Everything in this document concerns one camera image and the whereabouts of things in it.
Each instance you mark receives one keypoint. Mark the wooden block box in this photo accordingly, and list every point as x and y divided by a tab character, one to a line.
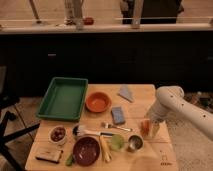
48	154

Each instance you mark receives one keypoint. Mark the green plastic cup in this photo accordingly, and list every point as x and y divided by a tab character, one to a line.
116	142

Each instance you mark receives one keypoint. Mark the white bowl with dark food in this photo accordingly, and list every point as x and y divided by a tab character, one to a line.
57	135

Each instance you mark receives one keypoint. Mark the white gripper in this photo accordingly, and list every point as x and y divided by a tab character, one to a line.
155	113

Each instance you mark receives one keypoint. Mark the red object on counter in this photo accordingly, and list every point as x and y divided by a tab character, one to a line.
88	21

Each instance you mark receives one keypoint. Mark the green plastic tray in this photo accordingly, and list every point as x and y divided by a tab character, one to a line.
64	99

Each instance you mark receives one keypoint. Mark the silver fork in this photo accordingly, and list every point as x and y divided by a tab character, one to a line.
108	126

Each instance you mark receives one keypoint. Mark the green vegetable piece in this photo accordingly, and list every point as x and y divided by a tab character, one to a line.
70	160

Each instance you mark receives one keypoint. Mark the orange red bowl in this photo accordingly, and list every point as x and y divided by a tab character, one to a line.
98	102

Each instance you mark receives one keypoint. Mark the blue sponge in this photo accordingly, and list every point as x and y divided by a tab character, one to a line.
118	116

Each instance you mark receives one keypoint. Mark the grey folded cloth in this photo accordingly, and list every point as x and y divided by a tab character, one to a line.
125	92

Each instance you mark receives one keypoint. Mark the metal cup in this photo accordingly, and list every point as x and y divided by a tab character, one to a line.
135	143

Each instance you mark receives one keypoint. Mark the dark purple bowl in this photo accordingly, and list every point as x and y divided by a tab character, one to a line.
86	151

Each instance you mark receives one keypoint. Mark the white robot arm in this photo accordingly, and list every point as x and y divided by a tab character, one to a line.
171	98

